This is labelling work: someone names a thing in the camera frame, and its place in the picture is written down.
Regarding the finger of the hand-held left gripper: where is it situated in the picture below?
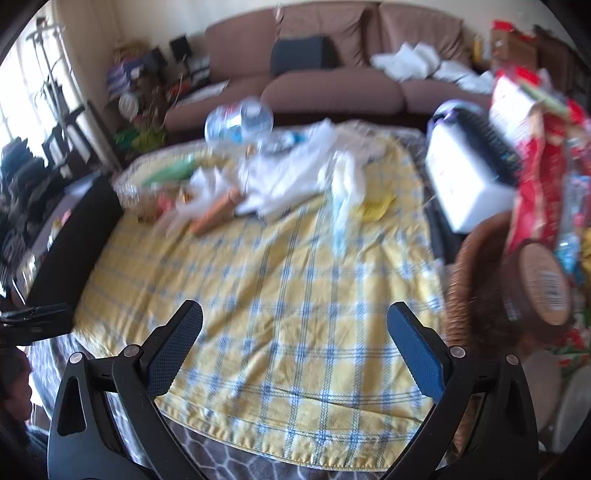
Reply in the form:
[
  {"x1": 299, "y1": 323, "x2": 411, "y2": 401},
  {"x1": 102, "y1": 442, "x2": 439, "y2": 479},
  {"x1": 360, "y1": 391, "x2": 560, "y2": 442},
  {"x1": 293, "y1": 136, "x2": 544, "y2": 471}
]
[{"x1": 0, "y1": 302, "x2": 71, "y2": 325}]

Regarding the brown wicker basket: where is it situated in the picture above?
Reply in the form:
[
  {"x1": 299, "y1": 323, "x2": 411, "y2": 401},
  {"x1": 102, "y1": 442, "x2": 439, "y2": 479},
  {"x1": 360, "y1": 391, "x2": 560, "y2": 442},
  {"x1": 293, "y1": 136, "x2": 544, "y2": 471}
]
[{"x1": 445, "y1": 215, "x2": 525, "y2": 352}]

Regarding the black box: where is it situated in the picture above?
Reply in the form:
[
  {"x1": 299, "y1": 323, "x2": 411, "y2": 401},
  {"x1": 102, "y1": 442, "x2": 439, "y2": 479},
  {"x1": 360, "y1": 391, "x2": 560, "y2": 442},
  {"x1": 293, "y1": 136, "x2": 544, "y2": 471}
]
[{"x1": 28, "y1": 173, "x2": 125, "y2": 308}]

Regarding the pile of dark clothes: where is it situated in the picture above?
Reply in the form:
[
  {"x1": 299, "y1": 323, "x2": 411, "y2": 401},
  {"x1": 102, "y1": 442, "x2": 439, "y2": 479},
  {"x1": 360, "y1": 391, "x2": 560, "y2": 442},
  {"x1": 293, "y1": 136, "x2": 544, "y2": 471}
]
[{"x1": 0, "y1": 138, "x2": 61, "y2": 278}]

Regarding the metal coat rack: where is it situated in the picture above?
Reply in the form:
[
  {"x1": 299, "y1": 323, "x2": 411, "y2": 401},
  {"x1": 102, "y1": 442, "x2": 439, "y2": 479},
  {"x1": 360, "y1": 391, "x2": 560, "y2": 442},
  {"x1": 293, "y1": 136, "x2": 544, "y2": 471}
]
[{"x1": 25, "y1": 18, "x2": 70, "y2": 116}]

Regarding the green plastic bag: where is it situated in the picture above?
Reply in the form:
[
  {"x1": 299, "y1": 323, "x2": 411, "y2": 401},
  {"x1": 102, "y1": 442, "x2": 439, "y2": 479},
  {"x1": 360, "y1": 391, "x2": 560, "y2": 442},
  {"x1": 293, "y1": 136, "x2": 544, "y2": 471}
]
[{"x1": 115, "y1": 127, "x2": 164, "y2": 148}]

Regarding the purple box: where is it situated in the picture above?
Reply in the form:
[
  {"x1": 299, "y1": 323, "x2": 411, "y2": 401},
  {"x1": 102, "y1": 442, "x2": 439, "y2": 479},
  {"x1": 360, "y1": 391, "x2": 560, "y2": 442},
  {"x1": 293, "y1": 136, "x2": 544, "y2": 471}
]
[{"x1": 107, "y1": 62, "x2": 139, "y2": 90}]

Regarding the green packet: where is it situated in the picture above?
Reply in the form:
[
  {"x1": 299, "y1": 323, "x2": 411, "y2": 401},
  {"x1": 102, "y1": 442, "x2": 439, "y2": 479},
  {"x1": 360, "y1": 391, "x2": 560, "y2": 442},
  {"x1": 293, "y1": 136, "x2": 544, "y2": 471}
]
[{"x1": 143, "y1": 154, "x2": 197, "y2": 188}]

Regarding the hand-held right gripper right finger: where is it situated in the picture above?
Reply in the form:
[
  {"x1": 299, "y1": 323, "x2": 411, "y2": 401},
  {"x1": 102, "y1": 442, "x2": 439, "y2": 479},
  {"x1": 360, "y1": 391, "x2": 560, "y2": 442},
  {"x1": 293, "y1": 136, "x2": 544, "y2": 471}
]
[{"x1": 387, "y1": 302, "x2": 541, "y2": 480}]

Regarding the dark grey cushion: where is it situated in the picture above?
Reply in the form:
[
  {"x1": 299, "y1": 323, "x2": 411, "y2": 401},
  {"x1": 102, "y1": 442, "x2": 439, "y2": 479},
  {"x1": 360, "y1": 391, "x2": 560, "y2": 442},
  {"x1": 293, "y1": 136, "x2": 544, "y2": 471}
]
[{"x1": 270, "y1": 34, "x2": 340, "y2": 77}]

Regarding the white plastic bag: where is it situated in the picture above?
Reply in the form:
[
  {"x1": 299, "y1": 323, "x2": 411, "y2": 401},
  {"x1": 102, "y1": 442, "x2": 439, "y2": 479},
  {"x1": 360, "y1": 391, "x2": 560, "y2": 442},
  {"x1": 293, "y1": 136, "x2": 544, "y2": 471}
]
[{"x1": 238, "y1": 119, "x2": 365, "y2": 217}]

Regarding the grey patterned blanket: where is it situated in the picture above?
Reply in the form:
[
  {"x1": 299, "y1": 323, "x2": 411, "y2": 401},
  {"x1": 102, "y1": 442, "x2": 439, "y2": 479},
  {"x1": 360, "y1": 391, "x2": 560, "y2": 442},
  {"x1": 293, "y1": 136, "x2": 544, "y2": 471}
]
[{"x1": 28, "y1": 332, "x2": 416, "y2": 480}]

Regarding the white paper sheet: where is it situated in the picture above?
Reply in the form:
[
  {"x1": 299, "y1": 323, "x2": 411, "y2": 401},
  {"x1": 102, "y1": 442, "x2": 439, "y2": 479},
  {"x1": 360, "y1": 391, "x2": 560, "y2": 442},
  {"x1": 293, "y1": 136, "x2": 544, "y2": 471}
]
[{"x1": 178, "y1": 80, "x2": 229, "y2": 104}]

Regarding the brown sofa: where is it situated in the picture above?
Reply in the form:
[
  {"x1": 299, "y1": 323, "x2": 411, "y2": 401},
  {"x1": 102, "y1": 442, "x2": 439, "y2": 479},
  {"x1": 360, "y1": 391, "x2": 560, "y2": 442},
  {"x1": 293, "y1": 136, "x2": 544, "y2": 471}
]
[{"x1": 164, "y1": 2, "x2": 499, "y2": 132}]

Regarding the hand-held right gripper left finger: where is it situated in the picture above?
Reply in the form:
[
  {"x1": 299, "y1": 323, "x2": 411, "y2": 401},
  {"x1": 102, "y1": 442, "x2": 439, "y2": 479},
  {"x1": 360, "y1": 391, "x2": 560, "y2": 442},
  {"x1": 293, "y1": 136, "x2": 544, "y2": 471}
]
[{"x1": 47, "y1": 300, "x2": 218, "y2": 480}]

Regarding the clear plastic container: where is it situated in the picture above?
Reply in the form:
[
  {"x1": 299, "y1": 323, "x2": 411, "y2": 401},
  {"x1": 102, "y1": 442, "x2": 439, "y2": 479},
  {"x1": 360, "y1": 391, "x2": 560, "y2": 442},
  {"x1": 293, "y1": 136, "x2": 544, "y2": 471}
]
[{"x1": 204, "y1": 96, "x2": 274, "y2": 144}]

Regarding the crumpled clear plastic bag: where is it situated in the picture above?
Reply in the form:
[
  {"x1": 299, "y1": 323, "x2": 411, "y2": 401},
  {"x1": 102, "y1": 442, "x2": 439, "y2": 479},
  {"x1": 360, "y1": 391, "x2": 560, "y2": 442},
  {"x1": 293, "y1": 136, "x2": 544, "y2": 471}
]
[{"x1": 330, "y1": 154, "x2": 365, "y2": 257}]

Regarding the yellow checked tablecloth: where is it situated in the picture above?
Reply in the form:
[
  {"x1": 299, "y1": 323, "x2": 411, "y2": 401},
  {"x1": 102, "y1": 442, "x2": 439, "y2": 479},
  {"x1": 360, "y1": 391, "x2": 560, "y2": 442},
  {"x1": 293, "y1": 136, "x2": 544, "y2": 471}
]
[{"x1": 74, "y1": 124, "x2": 451, "y2": 467}]

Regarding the brown round jar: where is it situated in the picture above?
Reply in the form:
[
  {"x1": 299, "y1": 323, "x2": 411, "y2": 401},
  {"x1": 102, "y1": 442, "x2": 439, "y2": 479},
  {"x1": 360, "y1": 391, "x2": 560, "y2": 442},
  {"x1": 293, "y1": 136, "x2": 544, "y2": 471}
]
[{"x1": 501, "y1": 240, "x2": 575, "y2": 342}]

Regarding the crumpled white cloth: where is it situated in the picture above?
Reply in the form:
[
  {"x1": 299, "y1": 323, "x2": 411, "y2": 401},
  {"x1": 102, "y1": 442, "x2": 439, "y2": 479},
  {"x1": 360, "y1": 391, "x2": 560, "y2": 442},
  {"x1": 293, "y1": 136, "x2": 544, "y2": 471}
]
[{"x1": 372, "y1": 41, "x2": 495, "y2": 93}]

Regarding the red snack packet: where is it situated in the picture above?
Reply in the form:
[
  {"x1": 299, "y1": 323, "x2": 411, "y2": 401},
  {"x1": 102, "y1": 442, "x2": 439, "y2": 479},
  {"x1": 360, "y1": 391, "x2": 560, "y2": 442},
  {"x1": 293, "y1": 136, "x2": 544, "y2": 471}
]
[{"x1": 489, "y1": 69, "x2": 591, "y2": 259}]

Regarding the white and black appliance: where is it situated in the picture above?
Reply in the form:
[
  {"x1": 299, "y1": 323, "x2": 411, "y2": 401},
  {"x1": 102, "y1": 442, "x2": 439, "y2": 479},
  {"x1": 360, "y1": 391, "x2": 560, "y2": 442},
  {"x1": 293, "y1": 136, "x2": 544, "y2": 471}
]
[{"x1": 425, "y1": 102, "x2": 522, "y2": 234}]

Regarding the orange tube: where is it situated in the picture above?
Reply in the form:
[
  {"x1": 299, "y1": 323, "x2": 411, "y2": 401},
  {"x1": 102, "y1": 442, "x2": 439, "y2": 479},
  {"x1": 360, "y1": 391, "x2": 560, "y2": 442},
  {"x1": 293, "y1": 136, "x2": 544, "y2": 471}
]
[{"x1": 190, "y1": 189, "x2": 243, "y2": 236}]

